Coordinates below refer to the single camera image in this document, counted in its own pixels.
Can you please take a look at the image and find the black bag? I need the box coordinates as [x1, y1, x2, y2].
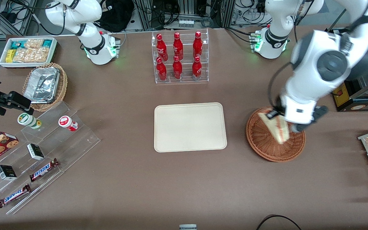
[95, 0, 135, 33]

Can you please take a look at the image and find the red white yogurt cup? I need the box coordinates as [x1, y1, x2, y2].
[58, 116, 79, 132]

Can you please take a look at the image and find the brown wicker basket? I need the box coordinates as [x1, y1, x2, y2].
[246, 106, 306, 162]

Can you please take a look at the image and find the light wicker basket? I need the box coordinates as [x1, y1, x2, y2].
[22, 63, 68, 112]

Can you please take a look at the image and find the clear acrylic bottle rack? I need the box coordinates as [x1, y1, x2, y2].
[151, 28, 209, 84]

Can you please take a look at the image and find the green white yogurt cup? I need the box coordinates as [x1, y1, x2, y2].
[17, 113, 42, 130]

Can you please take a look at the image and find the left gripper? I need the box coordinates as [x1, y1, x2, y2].
[265, 94, 319, 134]

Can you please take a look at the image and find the clear acrylic stepped display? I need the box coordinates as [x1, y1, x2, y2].
[0, 101, 101, 215]

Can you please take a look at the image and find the Snickers bar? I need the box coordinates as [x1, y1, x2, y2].
[29, 158, 60, 182]
[0, 184, 32, 209]

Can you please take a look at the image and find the red cola bottle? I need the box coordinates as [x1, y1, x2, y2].
[192, 56, 203, 80]
[172, 56, 183, 80]
[193, 31, 203, 60]
[156, 34, 168, 61]
[173, 32, 184, 61]
[156, 57, 168, 81]

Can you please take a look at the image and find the small black box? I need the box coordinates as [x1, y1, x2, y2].
[27, 143, 45, 161]
[0, 165, 18, 181]

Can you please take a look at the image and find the cream plastic tray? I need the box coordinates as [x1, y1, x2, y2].
[154, 102, 227, 153]

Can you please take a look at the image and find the triangle sandwich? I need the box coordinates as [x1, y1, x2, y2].
[257, 111, 291, 145]

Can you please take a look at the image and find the aluminium foil tray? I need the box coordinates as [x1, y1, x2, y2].
[23, 67, 60, 104]

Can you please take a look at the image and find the black machine with yellow panel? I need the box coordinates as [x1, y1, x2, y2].
[331, 64, 368, 112]

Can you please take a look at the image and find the white snack bin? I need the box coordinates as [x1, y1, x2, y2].
[0, 37, 58, 69]

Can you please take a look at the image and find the aluminium frame rack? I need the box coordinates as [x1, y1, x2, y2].
[134, 0, 236, 31]

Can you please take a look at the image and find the clear rice cracker bag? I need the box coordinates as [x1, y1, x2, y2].
[24, 39, 44, 49]
[13, 47, 50, 63]

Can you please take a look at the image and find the black looped cable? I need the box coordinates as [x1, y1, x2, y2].
[256, 214, 303, 230]

